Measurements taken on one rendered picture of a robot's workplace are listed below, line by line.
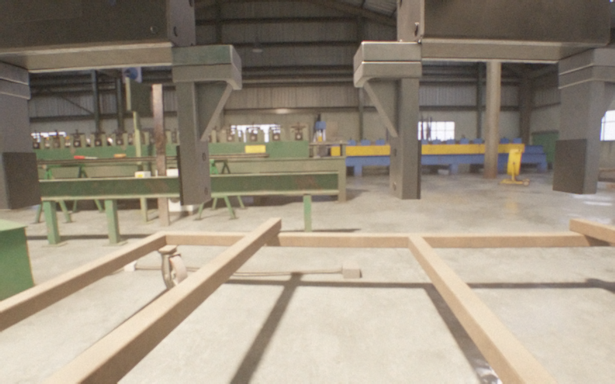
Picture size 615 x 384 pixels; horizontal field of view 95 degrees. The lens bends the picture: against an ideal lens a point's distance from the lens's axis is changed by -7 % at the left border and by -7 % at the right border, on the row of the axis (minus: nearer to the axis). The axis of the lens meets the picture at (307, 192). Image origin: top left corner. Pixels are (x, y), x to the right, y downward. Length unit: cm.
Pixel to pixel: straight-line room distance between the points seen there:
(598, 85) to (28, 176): 41
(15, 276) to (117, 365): 128
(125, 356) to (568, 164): 68
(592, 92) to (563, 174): 6
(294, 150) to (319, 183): 185
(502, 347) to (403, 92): 63
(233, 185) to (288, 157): 186
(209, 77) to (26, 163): 15
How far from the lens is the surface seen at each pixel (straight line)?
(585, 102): 29
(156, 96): 343
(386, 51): 21
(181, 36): 23
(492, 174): 881
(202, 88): 22
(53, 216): 315
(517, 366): 72
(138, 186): 275
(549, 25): 26
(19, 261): 189
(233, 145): 432
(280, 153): 423
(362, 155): 874
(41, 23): 26
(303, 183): 242
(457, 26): 23
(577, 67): 30
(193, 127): 21
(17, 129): 29
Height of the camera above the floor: 69
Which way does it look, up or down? 7 degrees down
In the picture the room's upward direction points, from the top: 1 degrees counter-clockwise
